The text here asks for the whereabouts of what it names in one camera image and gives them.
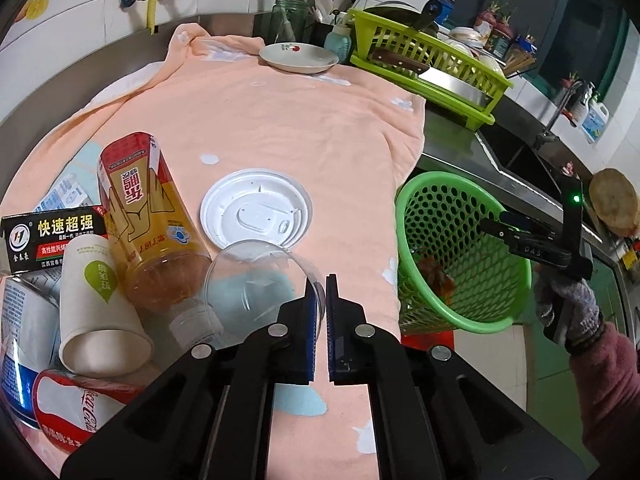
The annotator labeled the steel sink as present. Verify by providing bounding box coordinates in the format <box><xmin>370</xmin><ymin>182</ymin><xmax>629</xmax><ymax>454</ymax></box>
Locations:
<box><xmin>477</xmin><ymin>127</ymin><xmax>566</xmax><ymax>196</ymax></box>

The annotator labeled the white paper cup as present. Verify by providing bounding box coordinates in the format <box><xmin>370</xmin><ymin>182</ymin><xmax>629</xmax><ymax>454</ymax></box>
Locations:
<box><xmin>59</xmin><ymin>235</ymin><xmax>155</xmax><ymax>378</ymax></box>

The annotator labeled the red plastic stool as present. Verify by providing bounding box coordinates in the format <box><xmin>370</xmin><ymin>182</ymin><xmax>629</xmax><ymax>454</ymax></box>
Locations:
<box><xmin>400</xmin><ymin>327</ymin><xmax>463</xmax><ymax>343</ymax></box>

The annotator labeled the clear plastic cup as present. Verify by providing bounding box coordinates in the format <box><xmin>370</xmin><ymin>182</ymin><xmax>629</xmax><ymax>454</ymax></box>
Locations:
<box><xmin>204</xmin><ymin>240</ymin><xmax>326</xmax><ymax>348</ymax></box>

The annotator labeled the white blue detergent bottle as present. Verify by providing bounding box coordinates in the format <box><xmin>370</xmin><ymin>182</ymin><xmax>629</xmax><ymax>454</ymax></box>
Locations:
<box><xmin>580</xmin><ymin>95</ymin><xmax>611</xmax><ymax>143</ymax></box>

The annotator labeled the teal soap bottle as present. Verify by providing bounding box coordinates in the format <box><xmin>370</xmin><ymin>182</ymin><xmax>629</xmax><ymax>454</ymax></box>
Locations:
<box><xmin>324</xmin><ymin>22</ymin><xmax>353</xmax><ymax>63</ymax></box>

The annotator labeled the person's right hand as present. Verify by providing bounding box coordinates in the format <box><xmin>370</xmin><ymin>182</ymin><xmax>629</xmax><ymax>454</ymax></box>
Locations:
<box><xmin>532</xmin><ymin>265</ymin><xmax>603</xmax><ymax>356</ymax></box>

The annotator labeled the metal faucet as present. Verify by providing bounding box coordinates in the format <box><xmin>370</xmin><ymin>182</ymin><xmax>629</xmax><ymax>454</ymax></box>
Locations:
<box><xmin>532</xmin><ymin>80</ymin><xmax>586</xmax><ymax>148</ymax></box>

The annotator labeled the green plastic mesh basket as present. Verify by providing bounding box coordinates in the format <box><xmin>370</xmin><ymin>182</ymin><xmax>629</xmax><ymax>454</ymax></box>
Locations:
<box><xmin>395</xmin><ymin>171</ymin><xmax>533</xmax><ymax>336</ymax></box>

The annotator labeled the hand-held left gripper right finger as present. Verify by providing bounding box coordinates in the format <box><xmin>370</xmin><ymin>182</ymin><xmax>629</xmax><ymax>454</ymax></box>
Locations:
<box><xmin>326</xmin><ymin>275</ymin><xmax>588</xmax><ymax>480</ymax></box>

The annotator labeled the white blue milk carton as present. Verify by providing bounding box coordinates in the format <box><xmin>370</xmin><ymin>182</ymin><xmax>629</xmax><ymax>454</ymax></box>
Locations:
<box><xmin>32</xmin><ymin>172</ymin><xmax>96</xmax><ymax>213</ymax></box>

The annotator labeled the yellow tea bottle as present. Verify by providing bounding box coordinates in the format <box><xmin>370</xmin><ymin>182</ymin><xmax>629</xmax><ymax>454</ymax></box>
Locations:
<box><xmin>96</xmin><ymin>131</ymin><xmax>226</xmax><ymax>351</ymax></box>

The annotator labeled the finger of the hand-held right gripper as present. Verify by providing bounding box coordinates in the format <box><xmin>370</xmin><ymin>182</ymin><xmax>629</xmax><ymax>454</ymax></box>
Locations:
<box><xmin>480</xmin><ymin>219</ymin><xmax>531</xmax><ymax>256</ymax></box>
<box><xmin>500</xmin><ymin>211</ymin><xmax>556</xmax><ymax>236</ymax></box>

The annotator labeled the cleaver with wooden handle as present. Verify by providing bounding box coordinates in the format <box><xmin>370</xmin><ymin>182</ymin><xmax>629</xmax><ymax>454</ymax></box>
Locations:
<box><xmin>369</xmin><ymin>49</ymin><xmax>501</xmax><ymax>111</ymax></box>

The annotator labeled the bundle of chopsticks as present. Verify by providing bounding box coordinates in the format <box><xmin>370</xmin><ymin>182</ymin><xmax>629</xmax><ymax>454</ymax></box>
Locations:
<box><xmin>502</xmin><ymin>50</ymin><xmax>537</xmax><ymax>78</ymax></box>

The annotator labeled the green glass jar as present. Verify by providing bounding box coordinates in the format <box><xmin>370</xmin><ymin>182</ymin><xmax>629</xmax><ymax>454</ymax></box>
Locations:
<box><xmin>271</xmin><ymin>0</ymin><xmax>312</xmax><ymax>46</ymax></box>

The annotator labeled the blue drink can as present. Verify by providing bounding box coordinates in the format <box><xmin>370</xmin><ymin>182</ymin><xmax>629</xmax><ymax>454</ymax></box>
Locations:
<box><xmin>0</xmin><ymin>277</ymin><xmax>63</xmax><ymax>431</ymax></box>

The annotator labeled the person's right forearm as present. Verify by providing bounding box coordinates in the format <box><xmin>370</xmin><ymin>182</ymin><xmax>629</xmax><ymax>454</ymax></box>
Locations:
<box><xmin>567</xmin><ymin>320</ymin><xmax>640</xmax><ymax>480</ymax></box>

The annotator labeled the round wooden cutting board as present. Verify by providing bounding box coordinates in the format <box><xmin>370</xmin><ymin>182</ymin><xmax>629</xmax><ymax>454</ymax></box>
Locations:
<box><xmin>589</xmin><ymin>169</ymin><xmax>640</xmax><ymax>238</ymax></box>

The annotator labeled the orange wrapper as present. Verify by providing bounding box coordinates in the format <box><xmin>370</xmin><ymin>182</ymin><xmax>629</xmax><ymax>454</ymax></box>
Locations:
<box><xmin>417</xmin><ymin>255</ymin><xmax>458</xmax><ymax>306</ymax></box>

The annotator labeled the white bowl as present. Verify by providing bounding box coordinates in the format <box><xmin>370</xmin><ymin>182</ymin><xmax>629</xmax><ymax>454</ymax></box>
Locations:
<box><xmin>447</xmin><ymin>26</ymin><xmax>483</xmax><ymax>48</ymax></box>

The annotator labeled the fruit wall sticker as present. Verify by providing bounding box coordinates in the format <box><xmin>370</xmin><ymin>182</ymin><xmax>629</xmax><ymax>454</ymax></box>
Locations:
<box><xmin>12</xmin><ymin>0</ymin><xmax>51</xmax><ymax>23</ymax></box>

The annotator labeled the red soda can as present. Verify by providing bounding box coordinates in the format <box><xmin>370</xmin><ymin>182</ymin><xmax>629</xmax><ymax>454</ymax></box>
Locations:
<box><xmin>31</xmin><ymin>367</ymin><xmax>146</xmax><ymax>456</ymax></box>

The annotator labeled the red lidded jar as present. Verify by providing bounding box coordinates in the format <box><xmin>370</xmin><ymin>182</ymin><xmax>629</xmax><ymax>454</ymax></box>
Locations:
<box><xmin>475</xmin><ymin>10</ymin><xmax>516</xmax><ymax>56</ymax></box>

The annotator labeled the white plate with red print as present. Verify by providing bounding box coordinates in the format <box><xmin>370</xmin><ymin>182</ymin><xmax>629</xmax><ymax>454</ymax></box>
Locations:
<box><xmin>258</xmin><ymin>42</ymin><xmax>340</xmax><ymax>75</ymax></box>

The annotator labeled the black pan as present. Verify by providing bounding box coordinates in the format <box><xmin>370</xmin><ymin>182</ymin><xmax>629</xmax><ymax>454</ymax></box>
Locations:
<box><xmin>362</xmin><ymin>0</ymin><xmax>443</xmax><ymax>33</ymax></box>

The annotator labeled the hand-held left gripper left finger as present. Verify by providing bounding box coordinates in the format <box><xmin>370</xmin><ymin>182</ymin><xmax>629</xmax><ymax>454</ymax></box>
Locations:
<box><xmin>60</xmin><ymin>282</ymin><xmax>326</xmax><ymax>480</ymax></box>

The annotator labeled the black glue box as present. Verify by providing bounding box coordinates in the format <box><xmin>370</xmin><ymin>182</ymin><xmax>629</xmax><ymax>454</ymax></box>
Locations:
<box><xmin>0</xmin><ymin>206</ymin><xmax>110</xmax><ymax>277</ymax></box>

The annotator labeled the green plastic dish rack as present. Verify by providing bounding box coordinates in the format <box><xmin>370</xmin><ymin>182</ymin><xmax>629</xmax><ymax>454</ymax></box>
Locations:
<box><xmin>347</xmin><ymin>7</ymin><xmax>516</xmax><ymax>128</ymax></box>

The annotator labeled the white plastic lid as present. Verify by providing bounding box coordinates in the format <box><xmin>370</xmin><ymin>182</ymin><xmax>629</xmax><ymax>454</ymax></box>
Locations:
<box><xmin>200</xmin><ymin>170</ymin><xmax>313</xmax><ymax>250</ymax></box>

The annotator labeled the peach towel with blue print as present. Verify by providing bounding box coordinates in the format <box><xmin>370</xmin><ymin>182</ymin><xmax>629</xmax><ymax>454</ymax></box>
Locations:
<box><xmin>0</xmin><ymin>22</ymin><xmax>428</xmax><ymax>480</ymax></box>

